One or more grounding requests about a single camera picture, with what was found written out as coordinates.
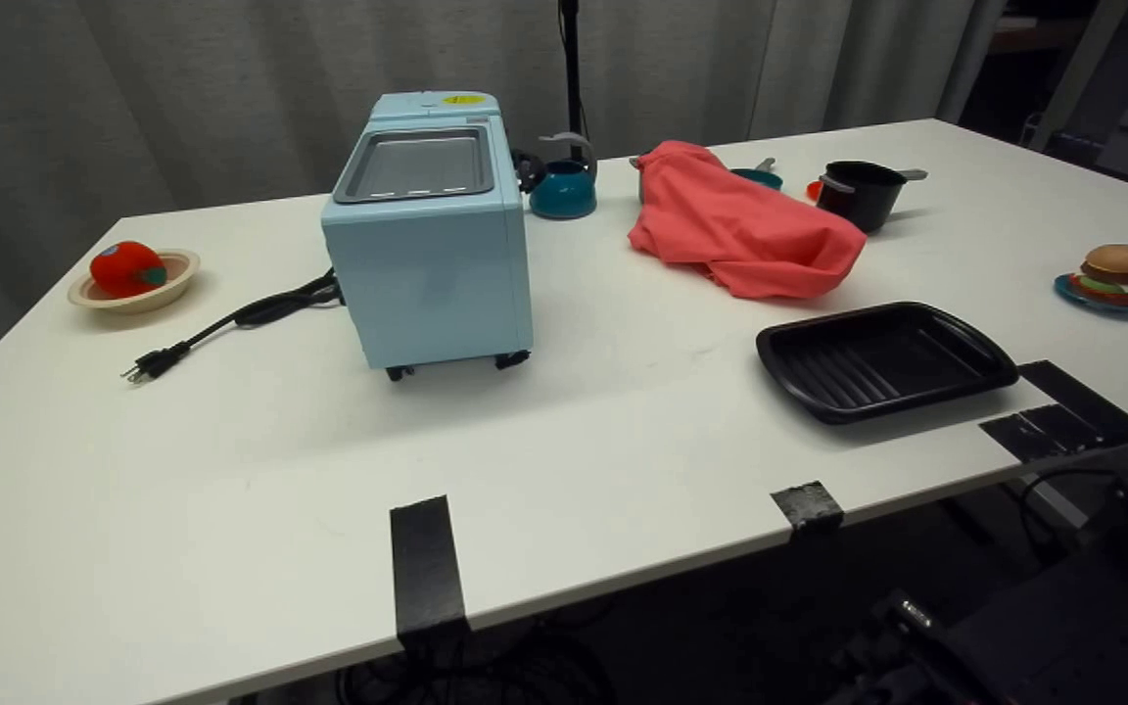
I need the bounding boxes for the red toy tomato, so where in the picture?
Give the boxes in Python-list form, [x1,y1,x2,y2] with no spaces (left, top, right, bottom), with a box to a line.
[87,238,171,300]

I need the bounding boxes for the long black tape strip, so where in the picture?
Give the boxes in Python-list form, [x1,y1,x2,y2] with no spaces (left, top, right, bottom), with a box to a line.
[387,492,472,644]

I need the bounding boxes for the toy hamburger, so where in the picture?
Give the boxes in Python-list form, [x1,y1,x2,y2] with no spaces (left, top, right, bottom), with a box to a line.
[1068,242,1128,312]

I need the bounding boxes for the black pot with red handle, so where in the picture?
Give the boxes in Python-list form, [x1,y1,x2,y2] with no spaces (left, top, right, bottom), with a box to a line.
[801,158,930,238]

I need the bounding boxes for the black stand pole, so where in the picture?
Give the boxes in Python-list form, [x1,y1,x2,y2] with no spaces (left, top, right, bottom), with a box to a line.
[556,0,586,137]

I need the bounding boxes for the wide black tape strip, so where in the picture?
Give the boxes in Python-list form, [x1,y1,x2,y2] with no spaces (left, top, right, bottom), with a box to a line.
[1018,355,1128,445]
[975,402,1103,461]

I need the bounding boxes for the black grill tray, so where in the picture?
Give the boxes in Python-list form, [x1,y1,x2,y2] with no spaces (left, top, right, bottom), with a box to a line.
[750,299,1023,427]

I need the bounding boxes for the teal toy kettle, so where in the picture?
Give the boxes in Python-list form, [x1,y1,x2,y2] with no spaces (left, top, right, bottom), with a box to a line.
[514,129,601,225]

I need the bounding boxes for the black power cord with plug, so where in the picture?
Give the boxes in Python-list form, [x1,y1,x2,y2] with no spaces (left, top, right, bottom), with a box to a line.
[121,268,343,387]

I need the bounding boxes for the orange sweatshirt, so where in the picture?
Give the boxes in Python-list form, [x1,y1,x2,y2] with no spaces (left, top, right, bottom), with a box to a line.
[628,137,870,306]

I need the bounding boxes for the small blue plate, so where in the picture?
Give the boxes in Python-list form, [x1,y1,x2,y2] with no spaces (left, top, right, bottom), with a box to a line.
[1051,272,1128,323]

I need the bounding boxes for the black equipment with red handle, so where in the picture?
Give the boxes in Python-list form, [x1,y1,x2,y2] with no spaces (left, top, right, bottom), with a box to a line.
[834,441,1128,705]

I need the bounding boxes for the light blue toaster oven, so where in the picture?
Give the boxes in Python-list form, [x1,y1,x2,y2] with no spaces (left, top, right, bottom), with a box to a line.
[322,89,537,385]

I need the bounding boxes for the small teal toy pan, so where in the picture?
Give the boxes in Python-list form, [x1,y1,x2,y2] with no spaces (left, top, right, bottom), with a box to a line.
[732,158,786,195]

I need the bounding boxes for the small black tape piece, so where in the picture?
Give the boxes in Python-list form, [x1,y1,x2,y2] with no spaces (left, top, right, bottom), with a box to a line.
[767,477,846,535]

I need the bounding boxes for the beige shallow dish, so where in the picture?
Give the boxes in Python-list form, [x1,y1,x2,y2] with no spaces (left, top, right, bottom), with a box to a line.
[65,248,203,317]

